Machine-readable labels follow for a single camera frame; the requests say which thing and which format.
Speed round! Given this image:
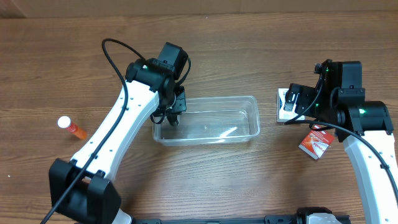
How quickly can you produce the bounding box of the white bandage box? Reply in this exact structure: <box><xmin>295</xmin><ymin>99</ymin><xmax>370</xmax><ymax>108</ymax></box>
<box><xmin>276</xmin><ymin>88</ymin><xmax>306</xmax><ymax>123</ymax></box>

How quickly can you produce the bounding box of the orange bottle white cap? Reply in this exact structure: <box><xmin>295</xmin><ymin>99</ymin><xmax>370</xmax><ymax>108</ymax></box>
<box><xmin>57</xmin><ymin>116</ymin><xmax>87</xmax><ymax>139</ymax></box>

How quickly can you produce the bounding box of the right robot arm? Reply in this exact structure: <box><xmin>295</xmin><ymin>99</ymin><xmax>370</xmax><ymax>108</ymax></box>
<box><xmin>285</xmin><ymin>59</ymin><xmax>397</xmax><ymax>223</ymax></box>

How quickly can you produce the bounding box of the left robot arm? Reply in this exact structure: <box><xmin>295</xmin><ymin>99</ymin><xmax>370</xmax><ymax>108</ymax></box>
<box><xmin>42</xmin><ymin>42</ymin><xmax>191</xmax><ymax>223</ymax></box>

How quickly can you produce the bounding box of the clear plastic container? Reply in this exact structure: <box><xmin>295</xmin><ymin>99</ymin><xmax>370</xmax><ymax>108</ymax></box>
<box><xmin>152</xmin><ymin>96</ymin><xmax>260</xmax><ymax>146</ymax></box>

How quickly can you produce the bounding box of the red caplet box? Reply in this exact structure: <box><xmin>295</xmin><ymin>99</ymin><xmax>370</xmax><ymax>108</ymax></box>
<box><xmin>298</xmin><ymin>125</ymin><xmax>335</xmax><ymax>160</ymax></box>

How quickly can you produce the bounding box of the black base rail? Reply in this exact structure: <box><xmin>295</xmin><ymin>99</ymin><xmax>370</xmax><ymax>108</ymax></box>
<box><xmin>132</xmin><ymin>207</ymin><xmax>351</xmax><ymax>224</ymax></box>

